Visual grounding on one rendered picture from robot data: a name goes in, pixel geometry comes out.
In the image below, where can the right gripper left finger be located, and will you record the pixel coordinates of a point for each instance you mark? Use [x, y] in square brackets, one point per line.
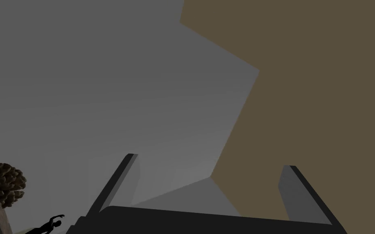
[119, 182]

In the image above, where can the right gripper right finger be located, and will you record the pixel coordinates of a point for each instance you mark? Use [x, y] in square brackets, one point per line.
[299, 198]

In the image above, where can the black human figure statuette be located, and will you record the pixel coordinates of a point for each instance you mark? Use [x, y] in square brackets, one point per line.
[46, 226]

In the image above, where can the brown lumpy cluster ornament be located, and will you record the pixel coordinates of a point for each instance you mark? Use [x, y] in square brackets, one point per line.
[2, 185]

